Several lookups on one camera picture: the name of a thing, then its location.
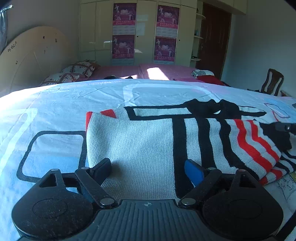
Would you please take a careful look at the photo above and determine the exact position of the striped knit sweater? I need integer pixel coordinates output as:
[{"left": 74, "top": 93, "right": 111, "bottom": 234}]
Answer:
[{"left": 86, "top": 106, "right": 295, "bottom": 200}]

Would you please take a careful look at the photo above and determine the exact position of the black sock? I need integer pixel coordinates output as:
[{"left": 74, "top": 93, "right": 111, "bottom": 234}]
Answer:
[{"left": 184, "top": 99, "right": 241, "bottom": 120}]

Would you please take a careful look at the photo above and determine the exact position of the red folded clothes pile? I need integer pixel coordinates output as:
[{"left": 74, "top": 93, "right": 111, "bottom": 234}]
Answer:
[{"left": 191, "top": 69, "right": 230, "bottom": 87}]

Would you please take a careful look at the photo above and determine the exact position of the dark wooden chair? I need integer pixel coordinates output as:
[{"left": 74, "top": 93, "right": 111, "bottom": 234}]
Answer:
[{"left": 255, "top": 68, "right": 285, "bottom": 96}]

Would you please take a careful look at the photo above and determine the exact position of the white striped cartoon shirt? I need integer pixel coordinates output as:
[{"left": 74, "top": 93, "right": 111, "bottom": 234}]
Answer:
[{"left": 264, "top": 133, "right": 295, "bottom": 212}]

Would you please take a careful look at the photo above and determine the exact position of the white patterned bed sheet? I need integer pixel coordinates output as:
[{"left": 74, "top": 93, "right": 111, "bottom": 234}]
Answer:
[{"left": 1, "top": 79, "right": 295, "bottom": 240}]

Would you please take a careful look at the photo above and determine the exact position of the near patterned pillow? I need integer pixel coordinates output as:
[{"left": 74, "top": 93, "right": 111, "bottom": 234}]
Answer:
[{"left": 40, "top": 73, "right": 86, "bottom": 86}]

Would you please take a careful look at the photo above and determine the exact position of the patterned pillow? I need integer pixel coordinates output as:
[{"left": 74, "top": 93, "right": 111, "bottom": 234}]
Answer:
[
  {"left": 40, "top": 73, "right": 86, "bottom": 86},
  {"left": 61, "top": 61, "right": 100, "bottom": 77}
]

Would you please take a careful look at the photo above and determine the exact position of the far patterned pillow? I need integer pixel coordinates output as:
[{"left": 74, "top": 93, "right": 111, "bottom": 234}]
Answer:
[{"left": 61, "top": 61, "right": 100, "bottom": 77}]

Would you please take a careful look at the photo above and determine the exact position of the pink bed cover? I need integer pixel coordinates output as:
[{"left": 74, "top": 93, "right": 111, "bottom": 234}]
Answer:
[{"left": 79, "top": 64, "right": 199, "bottom": 82}]

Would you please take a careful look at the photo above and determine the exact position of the dark wooden door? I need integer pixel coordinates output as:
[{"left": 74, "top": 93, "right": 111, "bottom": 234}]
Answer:
[{"left": 196, "top": 3, "right": 232, "bottom": 79}]

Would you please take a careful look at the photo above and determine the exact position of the lower left pink poster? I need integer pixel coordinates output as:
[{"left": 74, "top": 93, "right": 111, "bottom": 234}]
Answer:
[{"left": 112, "top": 35, "right": 135, "bottom": 59}]

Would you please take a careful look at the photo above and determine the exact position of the pink poster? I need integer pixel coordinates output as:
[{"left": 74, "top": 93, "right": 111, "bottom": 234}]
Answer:
[
  {"left": 112, "top": 35, "right": 135, "bottom": 59},
  {"left": 154, "top": 36, "right": 177, "bottom": 62},
  {"left": 157, "top": 5, "right": 180, "bottom": 29},
  {"left": 112, "top": 3, "right": 137, "bottom": 26}
]

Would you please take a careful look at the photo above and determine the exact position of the lower right pink poster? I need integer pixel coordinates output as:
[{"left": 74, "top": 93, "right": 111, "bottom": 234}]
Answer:
[{"left": 154, "top": 36, "right": 177, "bottom": 62}]

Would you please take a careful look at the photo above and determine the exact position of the beige round headboard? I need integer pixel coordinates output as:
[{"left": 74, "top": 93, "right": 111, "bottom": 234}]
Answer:
[{"left": 1, "top": 26, "right": 77, "bottom": 96}]

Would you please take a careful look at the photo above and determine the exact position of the cream wardrobe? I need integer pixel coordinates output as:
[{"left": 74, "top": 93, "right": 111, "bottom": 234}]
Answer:
[{"left": 79, "top": 1, "right": 198, "bottom": 67}]

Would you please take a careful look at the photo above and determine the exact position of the upper right pink poster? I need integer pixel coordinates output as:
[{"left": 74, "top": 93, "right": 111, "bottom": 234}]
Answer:
[{"left": 157, "top": 5, "right": 180, "bottom": 29}]

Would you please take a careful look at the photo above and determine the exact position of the upper left pink poster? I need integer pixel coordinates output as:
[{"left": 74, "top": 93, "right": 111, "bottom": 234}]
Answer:
[{"left": 112, "top": 3, "right": 137, "bottom": 26}]

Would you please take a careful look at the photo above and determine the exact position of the grey curtain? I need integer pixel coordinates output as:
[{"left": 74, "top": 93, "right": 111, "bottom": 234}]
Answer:
[{"left": 0, "top": 4, "right": 13, "bottom": 53}]

